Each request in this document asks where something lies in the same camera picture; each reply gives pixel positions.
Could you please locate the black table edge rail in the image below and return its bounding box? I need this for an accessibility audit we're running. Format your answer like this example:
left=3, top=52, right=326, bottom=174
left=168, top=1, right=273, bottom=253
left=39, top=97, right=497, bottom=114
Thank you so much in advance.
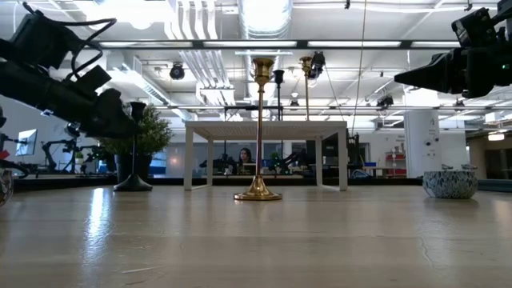
left=14, top=174, right=425, bottom=192

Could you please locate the paisley patterned candle tin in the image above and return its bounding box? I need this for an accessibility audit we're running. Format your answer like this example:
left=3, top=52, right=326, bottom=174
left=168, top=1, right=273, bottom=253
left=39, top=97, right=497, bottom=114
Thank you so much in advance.
left=0, top=167, right=14, bottom=208

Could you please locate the green artificial plant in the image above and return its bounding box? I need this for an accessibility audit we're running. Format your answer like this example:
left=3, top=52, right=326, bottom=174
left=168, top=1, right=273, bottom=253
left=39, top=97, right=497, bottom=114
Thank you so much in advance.
left=98, top=104, right=174, bottom=158

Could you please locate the red white storage rack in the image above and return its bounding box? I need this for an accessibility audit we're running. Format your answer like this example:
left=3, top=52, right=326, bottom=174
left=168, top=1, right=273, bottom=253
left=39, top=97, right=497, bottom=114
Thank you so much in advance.
left=384, top=146, right=407, bottom=177

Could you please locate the silver ventilation duct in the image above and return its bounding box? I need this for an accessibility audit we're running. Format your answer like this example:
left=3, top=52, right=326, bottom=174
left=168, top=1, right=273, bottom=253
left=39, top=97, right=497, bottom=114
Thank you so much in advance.
left=238, top=0, right=294, bottom=39

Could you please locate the black overhead frame bar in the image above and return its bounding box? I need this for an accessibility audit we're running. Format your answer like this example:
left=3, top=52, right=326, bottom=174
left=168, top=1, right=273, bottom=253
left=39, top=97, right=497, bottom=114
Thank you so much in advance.
left=94, top=38, right=461, bottom=50

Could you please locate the black candlestick holder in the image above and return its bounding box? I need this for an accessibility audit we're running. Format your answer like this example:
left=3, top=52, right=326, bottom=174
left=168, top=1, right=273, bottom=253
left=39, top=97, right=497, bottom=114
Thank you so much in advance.
left=113, top=101, right=154, bottom=193
left=272, top=69, right=286, bottom=122

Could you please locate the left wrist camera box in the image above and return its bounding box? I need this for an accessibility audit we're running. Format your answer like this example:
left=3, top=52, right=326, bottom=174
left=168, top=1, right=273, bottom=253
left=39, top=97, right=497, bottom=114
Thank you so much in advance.
left=8, top=11, right=83, bottom=70

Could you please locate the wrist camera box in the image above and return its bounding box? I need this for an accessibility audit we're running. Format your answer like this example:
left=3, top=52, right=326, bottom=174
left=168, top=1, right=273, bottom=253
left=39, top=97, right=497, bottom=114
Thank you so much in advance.
left=450, top=6, right=499, bottom=48
left=8, top=11, right=83, bottom=70

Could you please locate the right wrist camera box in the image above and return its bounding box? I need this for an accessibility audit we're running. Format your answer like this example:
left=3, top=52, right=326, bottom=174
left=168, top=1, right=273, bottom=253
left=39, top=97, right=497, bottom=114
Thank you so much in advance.
left=450, top=6, right=499, bottom=48

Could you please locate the white perforated metal shelf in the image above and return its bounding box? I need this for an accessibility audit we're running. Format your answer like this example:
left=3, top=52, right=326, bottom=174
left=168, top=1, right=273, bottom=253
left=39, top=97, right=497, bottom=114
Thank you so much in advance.
left=183, top=119, right=349, bottom=192

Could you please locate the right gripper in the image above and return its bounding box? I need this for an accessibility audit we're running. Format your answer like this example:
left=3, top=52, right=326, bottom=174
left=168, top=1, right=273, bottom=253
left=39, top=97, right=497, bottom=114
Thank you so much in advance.
left=394, top=39, right=512, bottom=99

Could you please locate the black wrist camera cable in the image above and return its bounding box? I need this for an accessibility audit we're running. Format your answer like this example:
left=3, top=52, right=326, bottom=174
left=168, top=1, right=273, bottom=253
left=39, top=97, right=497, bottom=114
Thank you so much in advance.
left=22, top=2, right=118, bottom=83

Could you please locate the black overhead camera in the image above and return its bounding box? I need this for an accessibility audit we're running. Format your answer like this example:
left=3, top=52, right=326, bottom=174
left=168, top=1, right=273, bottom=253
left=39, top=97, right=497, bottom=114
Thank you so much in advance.
left=310, top=50, right=326, bottom=81

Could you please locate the lit computer monitor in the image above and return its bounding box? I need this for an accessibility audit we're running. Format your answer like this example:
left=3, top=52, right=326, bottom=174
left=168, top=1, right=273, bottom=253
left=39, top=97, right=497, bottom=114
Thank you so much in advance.
left=14, top=128, right=39, bottom=157

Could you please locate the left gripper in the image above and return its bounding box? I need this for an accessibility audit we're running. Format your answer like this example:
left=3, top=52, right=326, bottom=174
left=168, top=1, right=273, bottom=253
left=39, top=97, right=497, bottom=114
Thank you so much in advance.
left=0, top=59, right=136, bottom=139

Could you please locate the person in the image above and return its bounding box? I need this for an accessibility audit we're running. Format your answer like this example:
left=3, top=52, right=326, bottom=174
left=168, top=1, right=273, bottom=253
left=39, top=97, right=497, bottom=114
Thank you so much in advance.
left=238, top=146, right=255, bottom=167

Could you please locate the leaf patterned candle tin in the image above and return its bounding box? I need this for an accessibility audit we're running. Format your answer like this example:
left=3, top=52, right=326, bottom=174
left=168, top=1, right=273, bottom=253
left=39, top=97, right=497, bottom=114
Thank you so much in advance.
left=422, top=170, right=479, bottom=200

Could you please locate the gold candlestick holder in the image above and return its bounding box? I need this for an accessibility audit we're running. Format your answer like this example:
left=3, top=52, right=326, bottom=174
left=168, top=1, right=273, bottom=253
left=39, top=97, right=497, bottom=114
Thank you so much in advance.
left=233, top=57, right=283, bottom=202
left=298, top=55, right=314, bottom=122

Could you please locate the black plant pot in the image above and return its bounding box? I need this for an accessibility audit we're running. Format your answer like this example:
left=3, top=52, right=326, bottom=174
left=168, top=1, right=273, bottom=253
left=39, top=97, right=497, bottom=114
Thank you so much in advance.
left=114, top=154, right=154, bottom=185

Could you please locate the white round column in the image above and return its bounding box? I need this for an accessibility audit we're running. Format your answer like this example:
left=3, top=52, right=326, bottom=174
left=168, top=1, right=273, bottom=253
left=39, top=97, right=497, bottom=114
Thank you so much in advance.
left=403, top=87, right=441, bottom=177

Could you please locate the black ceiling spotlight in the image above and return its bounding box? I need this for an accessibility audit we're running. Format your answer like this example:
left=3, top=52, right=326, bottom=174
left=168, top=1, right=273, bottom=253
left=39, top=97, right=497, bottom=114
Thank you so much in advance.
left=169, top=62, right=186, bottom=81
left=375, top=94, right=395, bottom=111

